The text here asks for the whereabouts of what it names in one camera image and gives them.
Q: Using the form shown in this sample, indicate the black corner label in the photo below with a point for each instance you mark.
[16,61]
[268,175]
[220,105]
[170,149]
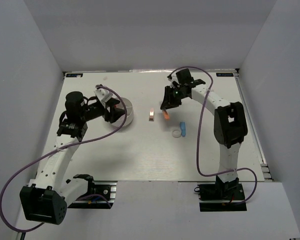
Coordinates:
[74,75]
[224,74]

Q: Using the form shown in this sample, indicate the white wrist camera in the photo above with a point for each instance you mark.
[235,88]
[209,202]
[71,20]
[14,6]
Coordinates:
[174,83]
[102,94]

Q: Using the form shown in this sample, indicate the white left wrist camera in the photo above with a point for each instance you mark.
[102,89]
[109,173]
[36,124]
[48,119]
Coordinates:
[102,94]

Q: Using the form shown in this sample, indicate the white round divided container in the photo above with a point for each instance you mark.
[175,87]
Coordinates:
[130,114]

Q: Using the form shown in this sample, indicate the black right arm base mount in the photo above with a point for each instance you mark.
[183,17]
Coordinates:
[211,201]

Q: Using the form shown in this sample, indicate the left black corner label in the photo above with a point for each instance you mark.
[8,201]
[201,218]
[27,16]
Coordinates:
[74,75]

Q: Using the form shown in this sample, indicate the light blue marker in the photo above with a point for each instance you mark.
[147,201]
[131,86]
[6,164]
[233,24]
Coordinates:
[183,128]

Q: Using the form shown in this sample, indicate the right black corner label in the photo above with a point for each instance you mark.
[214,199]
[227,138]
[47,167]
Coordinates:
[224,74]

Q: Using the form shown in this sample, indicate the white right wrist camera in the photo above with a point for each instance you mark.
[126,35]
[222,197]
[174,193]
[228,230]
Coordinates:
[174,83]

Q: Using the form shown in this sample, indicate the white tape roll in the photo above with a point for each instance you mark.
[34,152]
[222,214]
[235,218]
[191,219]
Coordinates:
[176,132]

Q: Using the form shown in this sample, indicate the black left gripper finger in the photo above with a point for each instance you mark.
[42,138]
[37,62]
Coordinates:
[111,106]
[107,118]

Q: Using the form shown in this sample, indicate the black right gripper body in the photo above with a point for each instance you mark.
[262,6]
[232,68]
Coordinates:
[178,96]

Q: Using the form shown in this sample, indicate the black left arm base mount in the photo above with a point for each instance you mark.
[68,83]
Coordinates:
[96,194]

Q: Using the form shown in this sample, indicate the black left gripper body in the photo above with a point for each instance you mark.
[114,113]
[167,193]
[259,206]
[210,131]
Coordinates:
[93,111]

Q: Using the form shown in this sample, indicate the orange grey marker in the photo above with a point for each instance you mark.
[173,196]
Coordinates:
[165,115]

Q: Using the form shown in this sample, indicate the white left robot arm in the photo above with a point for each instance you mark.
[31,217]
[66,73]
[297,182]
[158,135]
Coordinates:
[48,196]

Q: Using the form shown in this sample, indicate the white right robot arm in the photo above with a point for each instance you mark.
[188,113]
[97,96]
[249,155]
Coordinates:
[229,123]

